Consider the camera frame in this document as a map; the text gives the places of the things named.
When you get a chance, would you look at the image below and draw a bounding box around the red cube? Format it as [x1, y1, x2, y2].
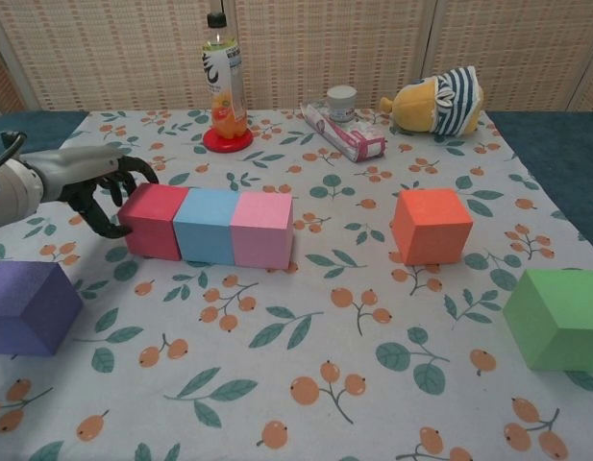
[117, 182, 190, 262]

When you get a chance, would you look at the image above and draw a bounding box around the teal table cover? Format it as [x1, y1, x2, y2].
[0, 109, 593, 241]

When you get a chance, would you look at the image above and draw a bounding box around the small white jar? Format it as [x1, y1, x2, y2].
[326, 85, 358, 122]

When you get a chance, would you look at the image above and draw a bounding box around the pink cube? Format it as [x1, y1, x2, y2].
[231, 191, 294, 270]

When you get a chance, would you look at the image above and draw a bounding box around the red round coaster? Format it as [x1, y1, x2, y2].
[202, 125, 255, 154]

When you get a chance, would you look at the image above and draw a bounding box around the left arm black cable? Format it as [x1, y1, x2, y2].
[0, 130, 28, 177]

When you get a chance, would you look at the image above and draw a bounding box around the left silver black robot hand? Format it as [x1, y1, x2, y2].
[36, 146, 161, 240]

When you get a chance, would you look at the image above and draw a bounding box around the orange cube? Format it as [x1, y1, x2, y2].
[390, 187, 473, 265]

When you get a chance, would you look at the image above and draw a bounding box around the orange drink plastic bottle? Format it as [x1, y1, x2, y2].
[201, 12, 248, 140]

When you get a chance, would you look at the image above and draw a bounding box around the purple cube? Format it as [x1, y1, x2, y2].
[0, 261, 85, 357]

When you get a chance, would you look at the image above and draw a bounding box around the light blue cube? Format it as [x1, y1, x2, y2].
[173, 187, 243, 266]

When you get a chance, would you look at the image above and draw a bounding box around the woven bamboo folding screen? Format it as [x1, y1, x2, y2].
[0, 0, 593, 116]

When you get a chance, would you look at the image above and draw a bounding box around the green cube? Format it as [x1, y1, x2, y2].
[502, 267, 593, 374]

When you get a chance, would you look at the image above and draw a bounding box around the pink floral carton box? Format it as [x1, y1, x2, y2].
[299, 101, 387, 163]

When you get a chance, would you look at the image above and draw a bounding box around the floral print tablecloth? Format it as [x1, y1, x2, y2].
[0, 109, 593, 461]

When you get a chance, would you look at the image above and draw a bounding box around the yellow plush toy striped shirt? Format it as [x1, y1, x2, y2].
[380, 66, 484, 137]

